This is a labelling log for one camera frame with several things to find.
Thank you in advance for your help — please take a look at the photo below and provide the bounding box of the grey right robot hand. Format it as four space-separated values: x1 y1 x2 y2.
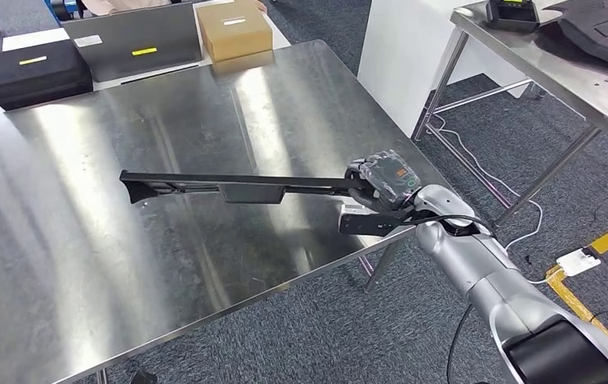
344 149 422 214

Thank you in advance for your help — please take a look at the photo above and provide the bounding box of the long black plastic part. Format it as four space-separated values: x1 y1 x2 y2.
119 169 369 206

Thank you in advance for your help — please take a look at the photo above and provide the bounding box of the dark grey moulded part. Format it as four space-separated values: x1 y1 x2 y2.
545 0 608 73

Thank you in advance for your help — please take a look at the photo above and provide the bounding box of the stainless steel workbench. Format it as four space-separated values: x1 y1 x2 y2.
0 39 456 384

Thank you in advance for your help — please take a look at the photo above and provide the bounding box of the white partition panel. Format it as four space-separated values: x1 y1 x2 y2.
357 0 530 139

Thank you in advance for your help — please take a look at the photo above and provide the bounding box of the stainless steel table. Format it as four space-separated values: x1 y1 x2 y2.
412 0 608 226

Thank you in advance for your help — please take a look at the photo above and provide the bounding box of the small black device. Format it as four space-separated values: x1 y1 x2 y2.
486 0 541 34

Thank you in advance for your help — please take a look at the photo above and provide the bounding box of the white power strip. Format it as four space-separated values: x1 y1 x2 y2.
555 247 603 278

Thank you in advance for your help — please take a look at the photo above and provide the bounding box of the brown cardboard box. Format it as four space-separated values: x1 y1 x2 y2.
196 1 274 63

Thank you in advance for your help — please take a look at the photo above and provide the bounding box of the flat grey case yellow label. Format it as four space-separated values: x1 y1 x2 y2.
62 2 203 84

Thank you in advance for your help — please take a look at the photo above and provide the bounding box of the black case with yellow label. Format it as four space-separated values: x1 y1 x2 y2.
0 39 94 112

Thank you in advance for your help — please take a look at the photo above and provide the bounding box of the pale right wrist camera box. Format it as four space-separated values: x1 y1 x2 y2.
339 203 374 218

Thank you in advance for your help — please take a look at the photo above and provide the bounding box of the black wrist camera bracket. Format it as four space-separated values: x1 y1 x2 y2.
338 203 422 238

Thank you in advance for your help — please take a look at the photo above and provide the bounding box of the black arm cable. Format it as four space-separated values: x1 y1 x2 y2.
399 214 498 384

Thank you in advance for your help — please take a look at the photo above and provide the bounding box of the white power cable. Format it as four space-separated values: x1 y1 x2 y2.
430 114 559 287

